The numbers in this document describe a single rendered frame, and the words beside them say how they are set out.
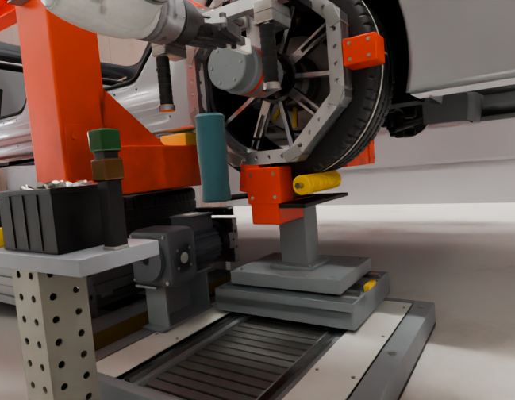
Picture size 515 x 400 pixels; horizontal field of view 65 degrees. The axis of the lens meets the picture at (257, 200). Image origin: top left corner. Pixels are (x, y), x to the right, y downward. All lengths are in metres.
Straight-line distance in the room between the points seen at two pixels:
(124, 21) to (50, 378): 0.68
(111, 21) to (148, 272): 0.84
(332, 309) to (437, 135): 3.91
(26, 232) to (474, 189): 4.53
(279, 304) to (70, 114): 0.84
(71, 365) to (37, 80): 0.81
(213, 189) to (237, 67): 0.35
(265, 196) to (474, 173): 3.87
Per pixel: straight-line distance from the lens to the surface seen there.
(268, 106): 1.35
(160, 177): 1.50
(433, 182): 5.00
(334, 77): 1.15
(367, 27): 1.24
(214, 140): 1.19
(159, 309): 1.40
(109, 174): 0.74
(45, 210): 0.80
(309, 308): 1.27
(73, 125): 1.31
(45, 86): 1.35
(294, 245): 1.39
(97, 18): 0.62
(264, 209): 1.23
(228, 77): 1.14
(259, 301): 1.36
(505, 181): 4.90
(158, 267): 1.26
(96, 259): 0.73
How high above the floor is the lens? 0.57
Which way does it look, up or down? 5 degrees down
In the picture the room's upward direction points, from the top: 5 degrees counter-clockwise
